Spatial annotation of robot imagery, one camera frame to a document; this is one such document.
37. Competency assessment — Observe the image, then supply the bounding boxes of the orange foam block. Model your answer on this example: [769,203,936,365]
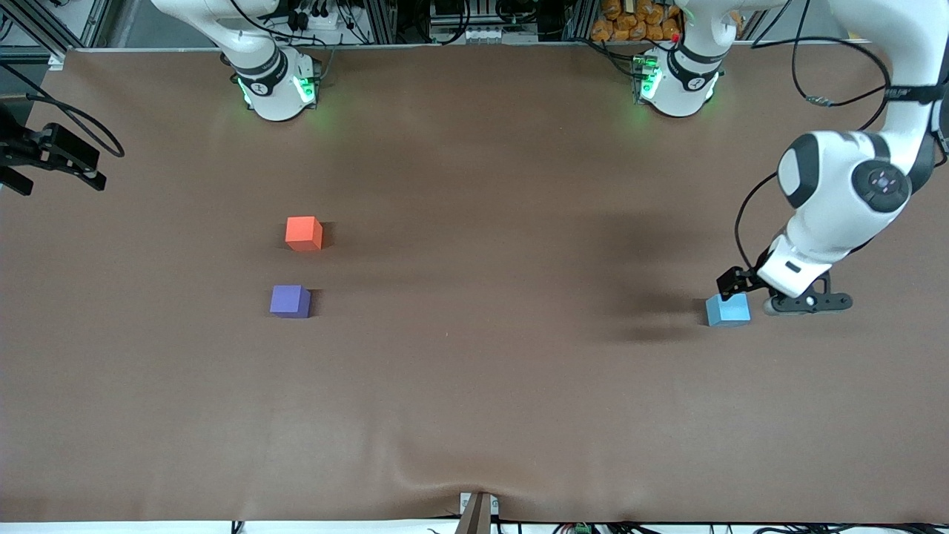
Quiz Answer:
[285,216,324,252]

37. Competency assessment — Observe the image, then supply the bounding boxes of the blue foam block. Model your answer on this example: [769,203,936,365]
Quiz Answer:
[706,292,752,328]

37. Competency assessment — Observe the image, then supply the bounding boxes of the brown table cloth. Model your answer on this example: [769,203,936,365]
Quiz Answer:
[0,43,949,524]

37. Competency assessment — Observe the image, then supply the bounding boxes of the white power strip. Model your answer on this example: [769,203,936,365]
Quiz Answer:
[437,26,506,44]

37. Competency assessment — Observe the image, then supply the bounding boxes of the grey metal equipment rack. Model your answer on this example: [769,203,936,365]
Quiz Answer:
[337,0,590,45]

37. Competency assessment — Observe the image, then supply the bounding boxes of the black plug cluster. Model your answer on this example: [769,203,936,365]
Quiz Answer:
[285,0,336,30]

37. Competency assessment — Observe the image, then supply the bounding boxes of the pile of orange packets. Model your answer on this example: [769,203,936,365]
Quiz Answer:
[591,0,683,42]

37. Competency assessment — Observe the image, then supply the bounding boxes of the aluminium frame profile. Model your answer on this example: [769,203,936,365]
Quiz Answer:
[0,0,112,62]

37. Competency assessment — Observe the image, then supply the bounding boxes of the purple foam block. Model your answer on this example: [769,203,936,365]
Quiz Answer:
[270,285,312,320]

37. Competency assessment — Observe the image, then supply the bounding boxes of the brown post with white bracket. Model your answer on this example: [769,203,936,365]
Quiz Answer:
[460,491,499,534]

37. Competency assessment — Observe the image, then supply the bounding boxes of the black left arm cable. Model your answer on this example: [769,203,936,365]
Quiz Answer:
[734,0,894,274]

